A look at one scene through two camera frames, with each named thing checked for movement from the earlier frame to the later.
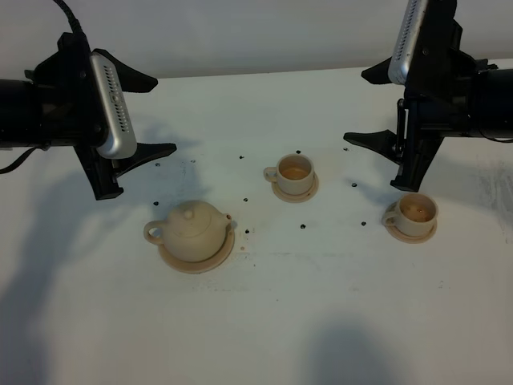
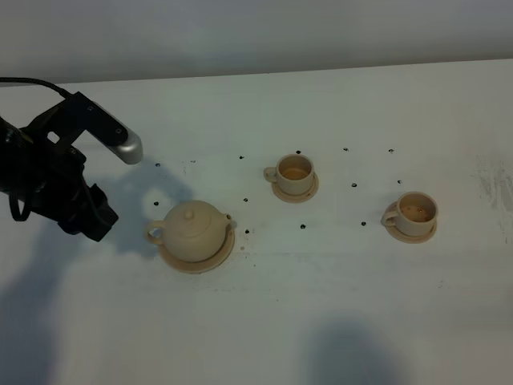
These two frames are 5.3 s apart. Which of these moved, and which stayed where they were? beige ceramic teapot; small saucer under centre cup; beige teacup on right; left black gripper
Moved: left black gripper
Stayed: beige ceramic teapot; beige teacup on right; small saucer under centre cup
